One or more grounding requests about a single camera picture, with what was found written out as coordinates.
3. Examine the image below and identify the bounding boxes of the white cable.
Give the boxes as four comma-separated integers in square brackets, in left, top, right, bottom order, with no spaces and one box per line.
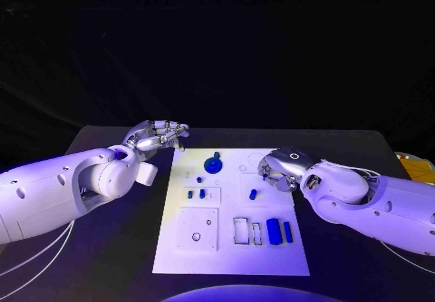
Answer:
[379,240,435,276]
[0,220,74,277]
[322,159,382,180]
[0,221,77,301]

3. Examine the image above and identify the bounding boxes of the blue gear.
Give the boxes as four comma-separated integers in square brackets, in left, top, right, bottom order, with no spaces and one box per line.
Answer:
[204,152,225,175]

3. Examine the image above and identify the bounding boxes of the yellow object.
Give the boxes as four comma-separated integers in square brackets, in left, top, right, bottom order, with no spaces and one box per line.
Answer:
[394,152,435,183]

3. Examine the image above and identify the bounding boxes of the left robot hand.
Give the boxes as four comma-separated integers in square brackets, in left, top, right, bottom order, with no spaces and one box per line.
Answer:
[121,120,191,152]

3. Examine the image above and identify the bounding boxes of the large blue block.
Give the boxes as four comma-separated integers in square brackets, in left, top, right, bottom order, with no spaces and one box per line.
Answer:
[265,218,286,245]

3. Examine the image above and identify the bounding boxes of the white task board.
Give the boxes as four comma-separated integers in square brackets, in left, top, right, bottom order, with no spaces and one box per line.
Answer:
[152,148,312,277]

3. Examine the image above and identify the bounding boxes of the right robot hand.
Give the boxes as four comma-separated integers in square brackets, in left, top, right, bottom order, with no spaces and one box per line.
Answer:
[257,146,323,193]

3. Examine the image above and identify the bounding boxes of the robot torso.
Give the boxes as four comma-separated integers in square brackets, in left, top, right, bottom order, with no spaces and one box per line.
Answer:
[159,284,345,302]

